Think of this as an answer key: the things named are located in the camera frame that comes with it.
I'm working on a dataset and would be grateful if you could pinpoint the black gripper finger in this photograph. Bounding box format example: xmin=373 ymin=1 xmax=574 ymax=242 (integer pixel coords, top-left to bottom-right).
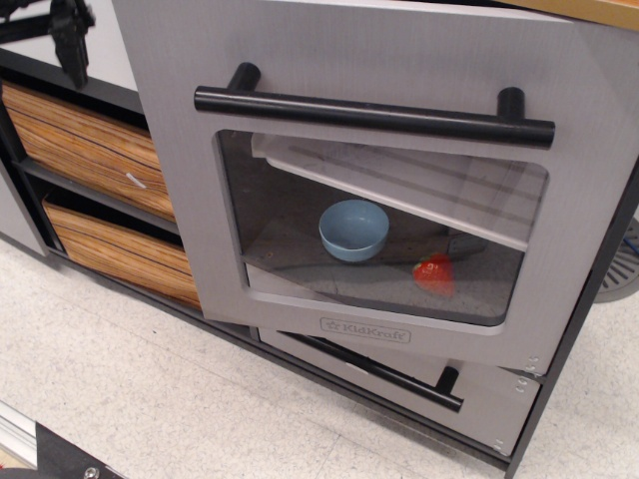
xmin=1 ymin=0 xmax=51 ymax=44
xmin=49 ymin=0 xmax=95 ymax=88

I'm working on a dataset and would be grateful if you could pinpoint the black oven door handle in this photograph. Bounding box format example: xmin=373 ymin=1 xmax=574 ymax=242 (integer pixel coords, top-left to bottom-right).
xmin=194 ymin=62 xmax=555 ymax=149

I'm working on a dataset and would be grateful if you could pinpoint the grey toy oven door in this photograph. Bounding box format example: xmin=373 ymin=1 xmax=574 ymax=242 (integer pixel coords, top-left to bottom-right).
xmin=114 ymin=1 xmax=638 ymax=373

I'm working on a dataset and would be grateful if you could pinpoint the white oven shelf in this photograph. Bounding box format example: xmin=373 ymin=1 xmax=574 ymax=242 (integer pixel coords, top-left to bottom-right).
xmin=251 ymin=134 xmax=530 ymax=251

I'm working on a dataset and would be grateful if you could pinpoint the white sink front panel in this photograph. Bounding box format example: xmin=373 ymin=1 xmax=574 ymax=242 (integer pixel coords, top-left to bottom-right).
xmin=1 ymin=0 xmax=138 ymax=91

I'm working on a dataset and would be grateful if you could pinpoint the upper wood-pattern storage bin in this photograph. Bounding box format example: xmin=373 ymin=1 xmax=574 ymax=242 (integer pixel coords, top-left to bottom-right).
xmin=2 ymin=83 xmax=176 ymax=223

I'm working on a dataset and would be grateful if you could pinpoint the wood-pattern storage bin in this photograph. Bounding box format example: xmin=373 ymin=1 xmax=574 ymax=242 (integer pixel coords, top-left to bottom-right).
xmin=2 ymin=83 xmax=176 ymax=223
xmin=42 ymin=189 xmax=201 ymax=309

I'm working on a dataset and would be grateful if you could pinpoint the grey left cabinet door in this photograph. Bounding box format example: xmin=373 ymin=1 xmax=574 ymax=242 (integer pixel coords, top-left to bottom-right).
xmin=1 ymin=164 xmax=49 ymax=256

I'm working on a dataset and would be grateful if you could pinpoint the lower wood-pattern storage bin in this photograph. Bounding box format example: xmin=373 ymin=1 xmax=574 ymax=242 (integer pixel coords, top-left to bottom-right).
xmin=42 ymin=189 xmax=201 ymax=309

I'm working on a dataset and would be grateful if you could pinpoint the blue bowl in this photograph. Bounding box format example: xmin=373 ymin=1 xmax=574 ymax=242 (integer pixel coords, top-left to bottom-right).
xmin=319 ymin=200 xmax=389 ymax=262

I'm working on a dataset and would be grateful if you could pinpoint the red toy strawberry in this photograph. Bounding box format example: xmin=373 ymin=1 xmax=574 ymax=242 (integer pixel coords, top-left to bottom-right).
xmin=412 ymin=252 xmax=455 ymax=297

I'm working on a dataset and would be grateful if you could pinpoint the wooden countertop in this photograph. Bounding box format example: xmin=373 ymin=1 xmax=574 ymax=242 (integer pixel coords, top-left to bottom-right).
xmin=506 ymin=0 xmax=638 ymax=31

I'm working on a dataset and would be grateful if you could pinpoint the grey lower drawer front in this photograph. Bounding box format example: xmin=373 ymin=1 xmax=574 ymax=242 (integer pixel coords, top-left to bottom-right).
xmin=259 ymin=328 xmax=540 ymax=456

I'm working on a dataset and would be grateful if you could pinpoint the grey slotted round base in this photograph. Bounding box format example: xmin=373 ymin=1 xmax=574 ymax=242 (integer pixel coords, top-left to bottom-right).
xmin=595 ymin=218 xmax=638 ymax=303

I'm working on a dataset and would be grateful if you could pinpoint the dark grey kitchen cabinet frame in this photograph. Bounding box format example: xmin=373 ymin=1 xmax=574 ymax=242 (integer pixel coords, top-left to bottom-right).
xmin=0 ymin=48 xmax=639 ymax=479

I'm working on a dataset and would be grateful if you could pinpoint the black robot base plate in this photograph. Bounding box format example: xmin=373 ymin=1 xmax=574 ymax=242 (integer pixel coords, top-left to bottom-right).
xmin=1 ymin=422 xmax=126 ymax=479

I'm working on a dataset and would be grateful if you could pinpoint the black drawer handle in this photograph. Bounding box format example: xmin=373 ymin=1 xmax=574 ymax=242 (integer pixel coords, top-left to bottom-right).
xmin=285 ymin=332 xmax=464 ymax=413

